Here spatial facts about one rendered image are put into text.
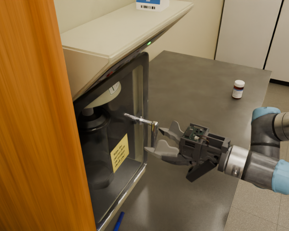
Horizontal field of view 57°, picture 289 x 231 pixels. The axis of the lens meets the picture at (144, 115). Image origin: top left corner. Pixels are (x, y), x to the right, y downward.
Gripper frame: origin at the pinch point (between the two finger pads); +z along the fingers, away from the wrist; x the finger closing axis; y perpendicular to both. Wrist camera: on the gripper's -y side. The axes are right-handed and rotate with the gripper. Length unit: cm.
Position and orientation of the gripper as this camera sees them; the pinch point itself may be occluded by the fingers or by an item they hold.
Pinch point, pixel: (154, 140)
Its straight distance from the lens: 76.1
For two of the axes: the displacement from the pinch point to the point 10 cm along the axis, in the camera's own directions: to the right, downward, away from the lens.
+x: -4.6, 5.2, -7.2
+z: -8.9, -2.7, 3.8
